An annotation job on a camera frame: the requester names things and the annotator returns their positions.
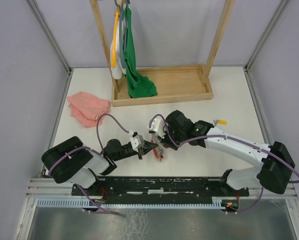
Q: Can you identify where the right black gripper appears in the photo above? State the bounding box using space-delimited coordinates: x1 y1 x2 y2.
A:
157 125 186 151

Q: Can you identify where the grey key holder with rings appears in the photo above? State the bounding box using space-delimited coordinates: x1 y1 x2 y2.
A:
151 137 165 162

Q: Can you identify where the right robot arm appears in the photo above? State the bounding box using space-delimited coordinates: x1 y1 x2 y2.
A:
147 110 295 196

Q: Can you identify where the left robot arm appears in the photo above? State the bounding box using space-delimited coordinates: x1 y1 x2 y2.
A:
41 135 159 195

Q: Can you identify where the green hanging garment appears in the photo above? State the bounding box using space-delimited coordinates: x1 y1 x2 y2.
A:
123 7 158 99

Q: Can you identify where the yellow tag key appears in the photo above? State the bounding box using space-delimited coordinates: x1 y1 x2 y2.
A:
213 119 228 126

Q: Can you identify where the wooden clothes rack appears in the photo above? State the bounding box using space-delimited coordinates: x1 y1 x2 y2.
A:
89 0 237 108

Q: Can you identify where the pink folded cloth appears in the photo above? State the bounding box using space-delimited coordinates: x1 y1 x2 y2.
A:
67 91 111 128

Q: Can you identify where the white hanging garment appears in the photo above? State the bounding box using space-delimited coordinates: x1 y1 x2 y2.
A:
110 22 127 80

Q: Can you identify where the grey clothes hanger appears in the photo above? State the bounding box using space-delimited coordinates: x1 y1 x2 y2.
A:
114 0 130 74

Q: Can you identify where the yellow clothes hanger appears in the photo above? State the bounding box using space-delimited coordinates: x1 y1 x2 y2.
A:
111 6 120 68

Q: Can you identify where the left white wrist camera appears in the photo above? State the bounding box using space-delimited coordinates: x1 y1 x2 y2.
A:
128 131 145 152

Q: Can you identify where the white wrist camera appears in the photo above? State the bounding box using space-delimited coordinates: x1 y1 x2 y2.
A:
147 117 165 139
128 131 145 152

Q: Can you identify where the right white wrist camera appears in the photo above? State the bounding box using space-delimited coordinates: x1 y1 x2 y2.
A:
147 117 165 139

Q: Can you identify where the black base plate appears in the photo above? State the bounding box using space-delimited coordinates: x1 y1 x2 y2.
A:
85 176 250 203

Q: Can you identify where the grey cable duct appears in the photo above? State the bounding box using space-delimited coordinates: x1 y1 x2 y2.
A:
36 195 225 210

